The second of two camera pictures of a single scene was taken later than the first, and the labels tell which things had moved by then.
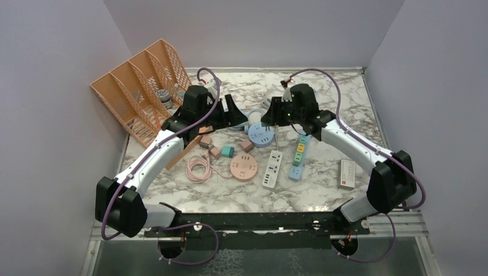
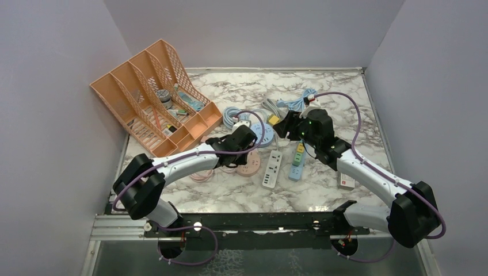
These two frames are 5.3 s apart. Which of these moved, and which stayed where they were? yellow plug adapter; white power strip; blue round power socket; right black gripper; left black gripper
Moved: right black gripper; left black gripper
Stayed: white power strip; yellow plug adapter; blue round power socket
